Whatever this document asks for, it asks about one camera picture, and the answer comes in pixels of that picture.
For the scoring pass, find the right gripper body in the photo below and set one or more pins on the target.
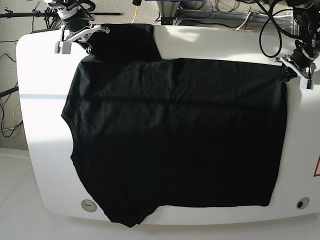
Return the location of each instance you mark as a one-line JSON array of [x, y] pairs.
[[79, 29]]

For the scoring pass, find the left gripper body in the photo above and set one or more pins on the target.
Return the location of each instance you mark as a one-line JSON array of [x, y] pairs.
[[301, 61]]

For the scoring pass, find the black T-shirt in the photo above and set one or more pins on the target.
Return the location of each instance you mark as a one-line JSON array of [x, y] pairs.
[[150, 132]]

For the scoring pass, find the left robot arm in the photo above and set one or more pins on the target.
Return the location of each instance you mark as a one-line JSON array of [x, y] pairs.
[[306, 14]]

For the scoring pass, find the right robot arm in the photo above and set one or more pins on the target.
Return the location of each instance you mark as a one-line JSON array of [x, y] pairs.
[[76, 16]]

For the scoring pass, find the black tripod stand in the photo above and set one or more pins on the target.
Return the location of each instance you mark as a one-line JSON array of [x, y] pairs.
[[49, 15]]

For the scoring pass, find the red triangle warning sticker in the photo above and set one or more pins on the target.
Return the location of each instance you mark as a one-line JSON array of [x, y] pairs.
[[317, 169]]

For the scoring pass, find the right table grommet cap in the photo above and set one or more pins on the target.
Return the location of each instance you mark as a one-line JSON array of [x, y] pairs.
[[303, 203]]

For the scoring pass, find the table grommet cap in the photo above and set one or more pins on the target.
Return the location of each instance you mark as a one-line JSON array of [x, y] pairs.
[[303, 203], [89, 205]]

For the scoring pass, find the left table grommet cap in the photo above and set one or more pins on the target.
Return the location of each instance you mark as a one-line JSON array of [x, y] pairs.
[[89, 205]]

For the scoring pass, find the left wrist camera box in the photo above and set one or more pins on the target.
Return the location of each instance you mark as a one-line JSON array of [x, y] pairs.
[[306, 83]]

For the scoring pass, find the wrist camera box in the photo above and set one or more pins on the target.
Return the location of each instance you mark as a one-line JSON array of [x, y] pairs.
[[62, 47], [306, 83]]

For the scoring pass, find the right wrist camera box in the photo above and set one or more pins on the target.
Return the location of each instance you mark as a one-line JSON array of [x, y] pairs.
[[62, 47]]

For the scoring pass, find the aluminium frame base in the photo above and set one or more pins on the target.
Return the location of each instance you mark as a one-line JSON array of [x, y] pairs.
[[241, 15]]

